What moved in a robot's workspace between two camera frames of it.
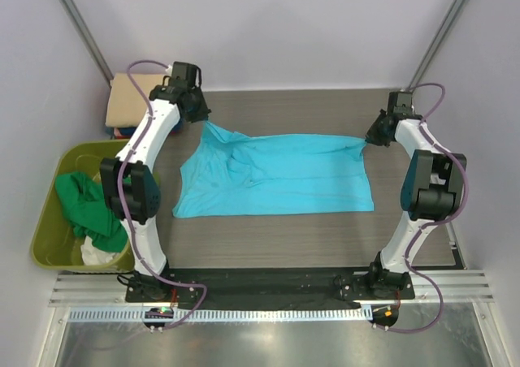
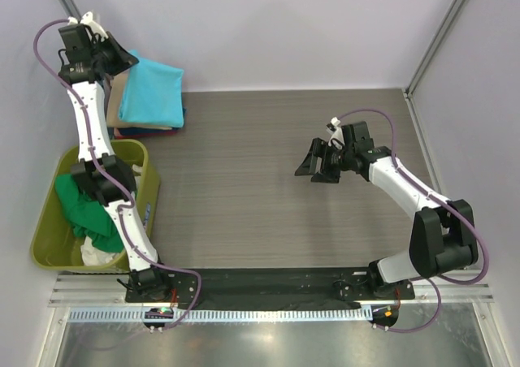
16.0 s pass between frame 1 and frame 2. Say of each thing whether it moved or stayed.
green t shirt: stayed
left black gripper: moved
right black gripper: moved
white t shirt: stayed
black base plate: stayed
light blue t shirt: moved
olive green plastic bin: stayed
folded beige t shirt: stayed
